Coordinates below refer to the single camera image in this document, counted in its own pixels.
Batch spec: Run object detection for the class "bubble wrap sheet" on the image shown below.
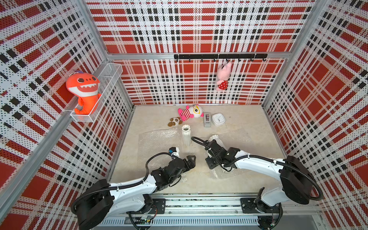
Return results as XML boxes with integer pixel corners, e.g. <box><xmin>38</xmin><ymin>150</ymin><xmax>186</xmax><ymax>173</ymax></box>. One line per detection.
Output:
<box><xmin>137</xmin><ymin>127</ymin><xmax>183</xmax><ymax>174</ymax></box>
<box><xmin>200</xmin><ymin>128</ymin><xmax>255</xmax><ymax>180</ymax></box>

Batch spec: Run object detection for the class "large white ribbed vase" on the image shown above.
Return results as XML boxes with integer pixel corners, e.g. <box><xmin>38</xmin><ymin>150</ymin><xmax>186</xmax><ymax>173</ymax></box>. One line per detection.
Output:
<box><xmin>209</xmin><ymin>135</ymin><xmax>224</xmax><ymax>148</ymax></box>

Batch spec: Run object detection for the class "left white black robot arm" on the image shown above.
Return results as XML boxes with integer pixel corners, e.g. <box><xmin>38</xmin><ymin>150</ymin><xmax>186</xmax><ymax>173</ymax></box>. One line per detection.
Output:
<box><xmin>71</xmin><ymin>153</ymin><xmax>196</xmax><ymax>230</ymax></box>

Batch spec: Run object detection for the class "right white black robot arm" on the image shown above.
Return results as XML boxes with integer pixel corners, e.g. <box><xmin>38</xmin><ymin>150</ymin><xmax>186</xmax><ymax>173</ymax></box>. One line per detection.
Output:
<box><xmin>202</xmin><ymin>139</ymin><xmax>324</xmax><ymax>213</ymax></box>

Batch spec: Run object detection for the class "small white ribbed vase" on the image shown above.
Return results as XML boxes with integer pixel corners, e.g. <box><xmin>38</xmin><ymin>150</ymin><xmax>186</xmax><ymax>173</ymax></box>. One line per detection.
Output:
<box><xmin>182</xmin><ymin>125</ymin><xmax>192</xmax><ymax>146</ymax></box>

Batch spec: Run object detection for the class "white square clock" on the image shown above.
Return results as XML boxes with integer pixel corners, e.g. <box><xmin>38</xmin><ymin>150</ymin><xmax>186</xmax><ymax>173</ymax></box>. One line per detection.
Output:
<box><xmin>212</xmin><ymin>113</ymin><xmax>226</xmax><ymax>126</ymax></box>

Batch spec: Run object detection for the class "grey tape dispenser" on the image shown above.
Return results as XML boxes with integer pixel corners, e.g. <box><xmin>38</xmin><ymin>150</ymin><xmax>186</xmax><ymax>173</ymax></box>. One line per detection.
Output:
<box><xmin>203</xmin><ymin>113</ymin><xmax>211</xmax><ymax>128</ymax></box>

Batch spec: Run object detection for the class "brown white dog plush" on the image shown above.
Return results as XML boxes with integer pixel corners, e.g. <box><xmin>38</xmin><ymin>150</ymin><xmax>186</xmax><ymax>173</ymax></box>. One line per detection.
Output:
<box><xmin>167</xmin><ymin>117</ymin><xmax>183</xmax><ymax>127</ymax></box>

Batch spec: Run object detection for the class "pink striped owl plush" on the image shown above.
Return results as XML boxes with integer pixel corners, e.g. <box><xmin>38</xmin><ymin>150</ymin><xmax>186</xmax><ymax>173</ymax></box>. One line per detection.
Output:
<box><xmin>178</xmin><ymin>105</ymin><xmax>204</xmax><ymax>122</ymax></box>

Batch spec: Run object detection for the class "pink pig plush toy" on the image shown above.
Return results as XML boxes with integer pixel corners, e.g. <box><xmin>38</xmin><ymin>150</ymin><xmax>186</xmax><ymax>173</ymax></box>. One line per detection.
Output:
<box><xmin>216</xmin><ymin>61</ymin><xmax>232</xmax><ymax>91</ymax></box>

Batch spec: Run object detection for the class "orange shark plush toy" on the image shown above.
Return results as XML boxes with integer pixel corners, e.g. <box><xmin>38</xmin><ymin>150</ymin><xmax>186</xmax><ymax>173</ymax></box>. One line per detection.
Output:
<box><xmin>66</xmin><ymin>71</ymin><xmax>101</xmax><ymax>115</ymax></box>

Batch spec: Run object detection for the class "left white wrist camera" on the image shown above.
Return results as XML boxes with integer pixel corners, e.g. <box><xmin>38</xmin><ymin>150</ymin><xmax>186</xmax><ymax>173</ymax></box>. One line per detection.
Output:
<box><xmin>169</xmin><ymin>147</ymin><xmax>180</xmax><ymax>159</ymax></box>

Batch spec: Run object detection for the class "aluminium front rail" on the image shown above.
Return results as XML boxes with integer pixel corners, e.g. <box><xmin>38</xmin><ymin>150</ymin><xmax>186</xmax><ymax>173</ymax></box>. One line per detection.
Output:
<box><xmin>150</xmin><ymin>193</ymin><xmax>322</xmax><ymax>216</ymax></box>

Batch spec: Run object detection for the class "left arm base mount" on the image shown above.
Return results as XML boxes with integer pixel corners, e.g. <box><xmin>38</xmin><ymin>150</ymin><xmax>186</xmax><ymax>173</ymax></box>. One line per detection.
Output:
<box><xmin>131</xmin><ymin>198</ymin><xmax>166</xmax><ymax>215</ymax></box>

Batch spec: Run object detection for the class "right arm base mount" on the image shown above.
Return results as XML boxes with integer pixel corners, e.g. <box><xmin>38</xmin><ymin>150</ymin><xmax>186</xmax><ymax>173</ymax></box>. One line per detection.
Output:
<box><xmin>240</xmin><ymin>198</ymin><xmax>280</xmax><ymax>215</ymax></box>

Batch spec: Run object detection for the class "black wall hook rail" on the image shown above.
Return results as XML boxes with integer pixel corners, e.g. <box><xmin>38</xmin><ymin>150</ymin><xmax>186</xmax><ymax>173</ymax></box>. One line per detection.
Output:
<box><xmin>173</xmin><ymin>53</ymin><xmax>268</xmax><ymax>60</ymax></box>

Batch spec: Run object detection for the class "clear acrylic wall shelf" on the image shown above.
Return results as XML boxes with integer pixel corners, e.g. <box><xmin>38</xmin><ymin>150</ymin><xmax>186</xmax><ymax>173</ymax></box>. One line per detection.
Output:
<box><xmin>66</xmin><ymin>63</ymin><xmax>125</xmax><ymax>123</ymax></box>

